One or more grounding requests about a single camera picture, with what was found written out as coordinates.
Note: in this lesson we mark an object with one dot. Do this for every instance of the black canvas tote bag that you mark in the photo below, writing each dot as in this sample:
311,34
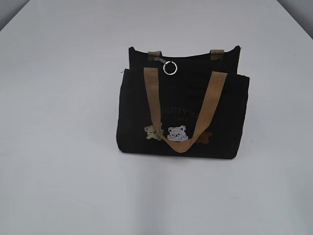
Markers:
182,86

